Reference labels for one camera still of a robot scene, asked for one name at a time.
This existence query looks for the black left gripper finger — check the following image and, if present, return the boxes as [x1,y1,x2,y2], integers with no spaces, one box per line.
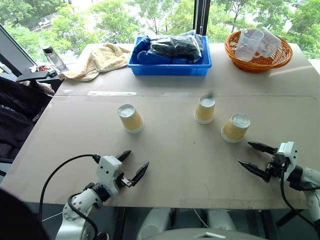
[115,149,132,162]
[130,161,150,187]

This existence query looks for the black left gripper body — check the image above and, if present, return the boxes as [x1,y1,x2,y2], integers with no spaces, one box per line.
[115,172,134,189]

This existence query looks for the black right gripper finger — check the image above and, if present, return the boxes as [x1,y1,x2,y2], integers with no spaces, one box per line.
[247,141,279,156]
[237,159,273,183]

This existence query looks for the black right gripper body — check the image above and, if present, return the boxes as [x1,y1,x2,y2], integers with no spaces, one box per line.
[265,149,289,179]

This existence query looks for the yellow paper cup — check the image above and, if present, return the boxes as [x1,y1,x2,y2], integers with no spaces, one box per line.
[117,104,145,134]
[193,95,216,125]
[220,113,251,144]

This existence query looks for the white robot leg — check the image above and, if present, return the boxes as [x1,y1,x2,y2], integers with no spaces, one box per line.
[138,208,174,240]
[206,209,236,232]

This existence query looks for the black table leg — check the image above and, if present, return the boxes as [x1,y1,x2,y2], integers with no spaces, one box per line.
[275,209,301,227]

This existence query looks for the orange wicker basket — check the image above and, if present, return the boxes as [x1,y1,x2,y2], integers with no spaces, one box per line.
[224,30,294,73]

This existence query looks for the pale yellow towel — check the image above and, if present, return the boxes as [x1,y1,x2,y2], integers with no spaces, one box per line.
[59,42,132,82]

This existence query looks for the blue plastic bin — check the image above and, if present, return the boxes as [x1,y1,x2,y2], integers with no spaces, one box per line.
[127,35,213,77]

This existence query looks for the blue cloth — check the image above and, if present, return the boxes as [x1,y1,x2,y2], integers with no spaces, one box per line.
[132,35,177,65]

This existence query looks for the clear plastic measuring cup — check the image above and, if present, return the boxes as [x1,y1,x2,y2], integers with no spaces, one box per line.
[254,26,283,58]
[234,27,265,62]

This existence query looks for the dark rounded shape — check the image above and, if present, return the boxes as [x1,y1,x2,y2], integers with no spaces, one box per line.
[0,186,50,240]

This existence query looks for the dark clothing pile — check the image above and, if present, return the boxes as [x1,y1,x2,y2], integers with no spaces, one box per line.
[0,76,55,162]

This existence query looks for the clear water bottle black cap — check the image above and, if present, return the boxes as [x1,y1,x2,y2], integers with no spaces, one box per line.
[42,44,67,73]

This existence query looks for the clear bag with dark contents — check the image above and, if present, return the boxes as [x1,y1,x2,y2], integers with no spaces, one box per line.
[147,29,204,64]

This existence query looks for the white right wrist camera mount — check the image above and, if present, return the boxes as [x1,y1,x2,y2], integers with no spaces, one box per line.
[278,141,300,181]

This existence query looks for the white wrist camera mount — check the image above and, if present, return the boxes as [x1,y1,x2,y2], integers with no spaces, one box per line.
[278,141,300,181]
[96,155,125,199]

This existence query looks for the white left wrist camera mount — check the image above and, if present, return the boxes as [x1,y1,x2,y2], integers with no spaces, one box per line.
[96,155,125,199]

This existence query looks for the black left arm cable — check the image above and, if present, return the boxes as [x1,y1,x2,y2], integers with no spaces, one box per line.
[38,153,102,224]

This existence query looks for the thin white cable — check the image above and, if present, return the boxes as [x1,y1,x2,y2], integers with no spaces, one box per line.
[193,208,209,229]

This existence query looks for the black window frame post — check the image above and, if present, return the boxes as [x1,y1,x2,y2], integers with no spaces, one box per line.
[194,0,211,36]

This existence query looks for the slanted black window frame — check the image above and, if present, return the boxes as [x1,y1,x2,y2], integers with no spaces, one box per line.
[0,23,39,77]

